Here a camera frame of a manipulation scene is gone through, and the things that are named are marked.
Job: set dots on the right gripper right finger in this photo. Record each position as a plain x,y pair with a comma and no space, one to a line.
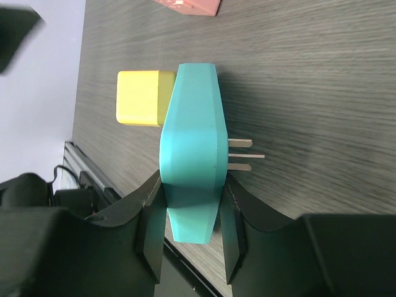
269,254

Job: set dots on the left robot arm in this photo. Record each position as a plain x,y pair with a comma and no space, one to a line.
28,189

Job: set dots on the teal triangular socket adapter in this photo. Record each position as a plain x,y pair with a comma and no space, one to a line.
194,153

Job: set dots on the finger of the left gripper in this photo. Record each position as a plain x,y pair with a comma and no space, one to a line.
16,24

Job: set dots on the pink cube plug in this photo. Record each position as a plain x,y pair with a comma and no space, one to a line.
192,7

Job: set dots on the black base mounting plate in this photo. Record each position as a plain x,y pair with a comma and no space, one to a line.
132,257

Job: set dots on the yellow cube plug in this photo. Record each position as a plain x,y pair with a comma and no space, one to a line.
143,97

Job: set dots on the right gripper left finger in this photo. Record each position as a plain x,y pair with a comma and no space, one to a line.
49,251

